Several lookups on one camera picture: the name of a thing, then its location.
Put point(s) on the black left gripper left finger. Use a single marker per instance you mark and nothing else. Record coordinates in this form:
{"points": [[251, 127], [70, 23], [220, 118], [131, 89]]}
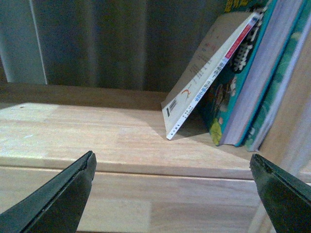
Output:
{"points": [[58, 205]]}

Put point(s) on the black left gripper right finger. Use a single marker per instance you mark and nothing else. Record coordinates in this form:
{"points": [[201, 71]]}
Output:
{"points": [[286, 199]]}

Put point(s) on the thin white paperback book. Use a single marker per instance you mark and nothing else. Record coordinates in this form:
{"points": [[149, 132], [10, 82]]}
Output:
{"points": [[213, 53]]}

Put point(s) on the grey curtain behind shelf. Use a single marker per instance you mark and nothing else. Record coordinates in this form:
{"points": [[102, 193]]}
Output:
{"points": [[124, 44]]}

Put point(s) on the green thin picture book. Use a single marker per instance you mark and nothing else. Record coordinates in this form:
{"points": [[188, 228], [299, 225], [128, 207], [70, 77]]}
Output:
{"points": [[275, 92]]}

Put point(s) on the wooden bookshelf cabinet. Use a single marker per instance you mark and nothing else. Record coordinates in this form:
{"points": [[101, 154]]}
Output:
{"points": [[144, 183]]}

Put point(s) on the teal hardcover book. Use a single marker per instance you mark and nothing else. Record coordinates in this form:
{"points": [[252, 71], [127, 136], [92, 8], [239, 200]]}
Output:
{"points": [[230, 105]]}

